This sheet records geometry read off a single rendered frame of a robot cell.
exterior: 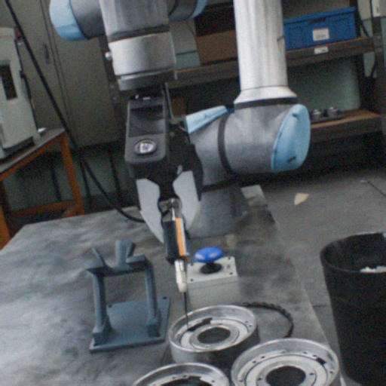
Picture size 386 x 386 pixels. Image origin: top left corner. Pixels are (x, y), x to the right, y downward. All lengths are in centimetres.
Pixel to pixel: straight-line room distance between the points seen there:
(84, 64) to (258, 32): 341
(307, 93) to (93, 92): 169
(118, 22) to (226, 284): 37
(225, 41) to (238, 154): 301
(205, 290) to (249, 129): 34
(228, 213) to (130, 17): 52
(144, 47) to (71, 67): 375
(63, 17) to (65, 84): 359
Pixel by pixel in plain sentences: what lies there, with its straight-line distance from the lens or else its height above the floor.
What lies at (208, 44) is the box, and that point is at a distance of 400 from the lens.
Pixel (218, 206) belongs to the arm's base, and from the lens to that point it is 107.
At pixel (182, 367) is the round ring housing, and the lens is 61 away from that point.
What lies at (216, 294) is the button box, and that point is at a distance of 79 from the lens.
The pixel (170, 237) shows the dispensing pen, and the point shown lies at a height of 94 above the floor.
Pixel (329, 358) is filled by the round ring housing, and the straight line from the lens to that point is 60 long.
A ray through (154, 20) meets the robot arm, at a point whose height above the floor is 119.
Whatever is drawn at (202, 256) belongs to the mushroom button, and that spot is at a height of 87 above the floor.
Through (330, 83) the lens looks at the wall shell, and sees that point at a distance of 466.
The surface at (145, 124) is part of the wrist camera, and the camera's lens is 64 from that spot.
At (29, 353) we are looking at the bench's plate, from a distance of 81.
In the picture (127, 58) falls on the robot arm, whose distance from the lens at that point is 66.
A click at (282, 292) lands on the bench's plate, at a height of 80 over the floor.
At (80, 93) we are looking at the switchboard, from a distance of 440.
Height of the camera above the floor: 115
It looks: 15 degrees down
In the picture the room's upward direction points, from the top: 11 degrees counter-clockwise
